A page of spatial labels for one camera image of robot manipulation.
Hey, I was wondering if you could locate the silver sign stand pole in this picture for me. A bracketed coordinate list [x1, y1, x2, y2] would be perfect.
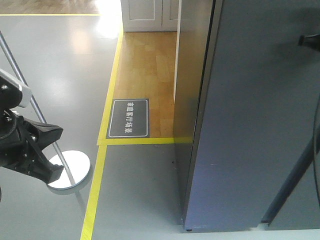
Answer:
[0, 32, 76, 188]

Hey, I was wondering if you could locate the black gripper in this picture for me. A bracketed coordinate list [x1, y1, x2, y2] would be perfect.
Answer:
[0, 108, 64, 185]

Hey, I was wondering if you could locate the black hanging cable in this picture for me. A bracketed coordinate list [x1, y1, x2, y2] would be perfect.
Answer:
[310, 94, 320, 216]

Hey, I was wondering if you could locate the white panelled cupboard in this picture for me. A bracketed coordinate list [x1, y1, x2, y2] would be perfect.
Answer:
[120, 0, 180, 32]

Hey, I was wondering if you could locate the fridge door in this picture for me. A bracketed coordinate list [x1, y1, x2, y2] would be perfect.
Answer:
[174, 0, 320, 232]

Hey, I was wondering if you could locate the round silver stand base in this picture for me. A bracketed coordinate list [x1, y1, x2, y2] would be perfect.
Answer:
[48, 150, 91, 190]

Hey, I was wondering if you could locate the dark floor label sign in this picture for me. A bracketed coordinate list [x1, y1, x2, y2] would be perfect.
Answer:
[106, 98, 150, 139]

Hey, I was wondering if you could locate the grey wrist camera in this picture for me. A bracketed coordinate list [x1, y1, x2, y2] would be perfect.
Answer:
[0, 69, 32, 109]

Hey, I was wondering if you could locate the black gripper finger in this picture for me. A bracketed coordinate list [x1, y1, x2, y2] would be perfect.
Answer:
[298, 34, 320, 52]

